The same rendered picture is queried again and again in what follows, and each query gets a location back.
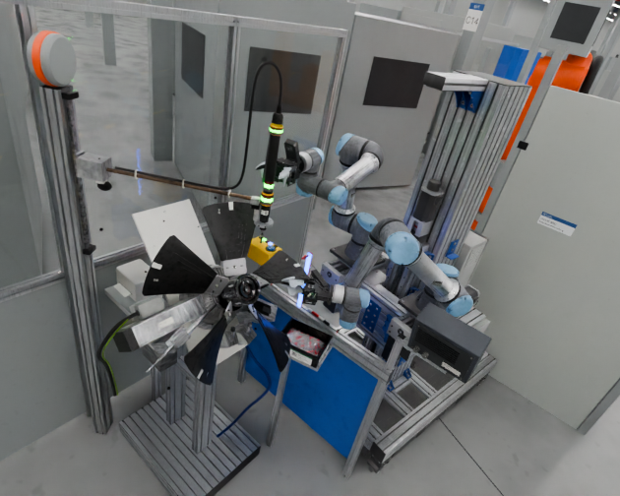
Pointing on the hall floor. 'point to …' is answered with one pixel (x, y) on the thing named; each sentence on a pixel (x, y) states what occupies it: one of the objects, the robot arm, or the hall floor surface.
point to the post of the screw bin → (278, 403)
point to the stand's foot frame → (214, 461)
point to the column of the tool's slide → (56, 114)
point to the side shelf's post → (155, 383)
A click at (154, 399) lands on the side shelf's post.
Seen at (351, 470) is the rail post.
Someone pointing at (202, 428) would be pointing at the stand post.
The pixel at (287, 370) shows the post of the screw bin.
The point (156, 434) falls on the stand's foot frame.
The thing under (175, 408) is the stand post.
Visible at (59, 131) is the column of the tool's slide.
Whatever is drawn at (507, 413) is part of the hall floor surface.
